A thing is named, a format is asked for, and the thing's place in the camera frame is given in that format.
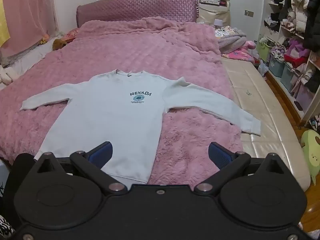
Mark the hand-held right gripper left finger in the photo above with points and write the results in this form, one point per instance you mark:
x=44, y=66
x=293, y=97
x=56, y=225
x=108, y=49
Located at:
x=102, y=153

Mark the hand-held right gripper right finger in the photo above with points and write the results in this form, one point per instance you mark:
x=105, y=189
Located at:
x=220, y=155

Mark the white printed sweatshirt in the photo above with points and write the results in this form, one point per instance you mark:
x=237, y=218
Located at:
x=112, y=130

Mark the green avocado plush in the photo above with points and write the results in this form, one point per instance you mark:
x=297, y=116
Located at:
x=311, y=152

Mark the white shelf unit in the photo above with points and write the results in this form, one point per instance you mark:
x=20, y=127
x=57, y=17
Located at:
x=308, y=110

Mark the blue-grey storage bin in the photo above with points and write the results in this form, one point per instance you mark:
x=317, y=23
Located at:
x=276, y=67
x=287, y=77

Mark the pink printed cloth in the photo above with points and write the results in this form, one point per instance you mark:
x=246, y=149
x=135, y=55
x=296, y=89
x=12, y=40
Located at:
x=241, y=52

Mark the pink fluffy blanket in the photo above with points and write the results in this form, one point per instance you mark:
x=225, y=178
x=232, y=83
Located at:
x=150, y=55

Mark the green basket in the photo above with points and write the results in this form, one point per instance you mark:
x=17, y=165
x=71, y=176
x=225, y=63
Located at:
x=264, y=51

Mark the grey fluffy blanket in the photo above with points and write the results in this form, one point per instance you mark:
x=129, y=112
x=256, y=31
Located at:
x=231, y=42

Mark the brown plush toy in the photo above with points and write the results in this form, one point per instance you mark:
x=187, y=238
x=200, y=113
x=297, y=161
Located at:
x=58, y=44

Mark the white bedsheet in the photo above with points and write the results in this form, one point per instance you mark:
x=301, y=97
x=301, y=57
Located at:
x=25, y=60

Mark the red cloth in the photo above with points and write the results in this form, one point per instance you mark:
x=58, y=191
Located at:
x=296, y=61

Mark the white fluffy slippers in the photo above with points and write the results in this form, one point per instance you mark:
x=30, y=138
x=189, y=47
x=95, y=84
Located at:
x=7, y=76

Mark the black and white patterned cloth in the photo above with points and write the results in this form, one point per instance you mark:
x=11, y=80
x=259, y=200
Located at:
x=5, y=227

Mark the red floral pillow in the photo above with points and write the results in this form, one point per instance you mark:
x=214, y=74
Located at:
x=70, y=35

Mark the colourful printed pillow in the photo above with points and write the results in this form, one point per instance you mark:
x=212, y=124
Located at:
x=226, y=31

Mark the small orange plush toy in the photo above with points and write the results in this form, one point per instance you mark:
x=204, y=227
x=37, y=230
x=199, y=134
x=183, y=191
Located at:
x=44, y=39

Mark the cream nightstand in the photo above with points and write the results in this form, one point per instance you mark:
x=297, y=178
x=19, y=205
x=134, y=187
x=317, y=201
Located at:
x=215, y=13

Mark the pink quilted headboard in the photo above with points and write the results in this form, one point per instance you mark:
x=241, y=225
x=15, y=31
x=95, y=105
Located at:
x=137, y=7

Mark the pink curtain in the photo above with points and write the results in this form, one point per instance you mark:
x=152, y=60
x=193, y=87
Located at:
x=27, y=17

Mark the black jacket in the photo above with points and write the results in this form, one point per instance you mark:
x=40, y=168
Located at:
x=313, y=17

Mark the yellow cloth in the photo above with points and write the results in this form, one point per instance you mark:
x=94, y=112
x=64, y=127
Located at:
x=3, y=17

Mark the white puffer jacket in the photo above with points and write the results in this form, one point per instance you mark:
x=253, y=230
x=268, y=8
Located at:
x=300, y=2

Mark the wall socket plate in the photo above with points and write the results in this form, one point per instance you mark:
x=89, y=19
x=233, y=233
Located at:
x=248, y=13

